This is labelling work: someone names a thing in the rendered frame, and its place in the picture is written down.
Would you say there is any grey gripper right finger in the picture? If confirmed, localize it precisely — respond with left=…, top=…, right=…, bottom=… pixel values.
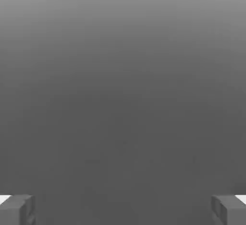
left=210, top=194, right=246, bottom=225

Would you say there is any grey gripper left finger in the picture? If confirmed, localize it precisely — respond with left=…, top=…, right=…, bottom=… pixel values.
left=0, top=194, right=37, bottom=225

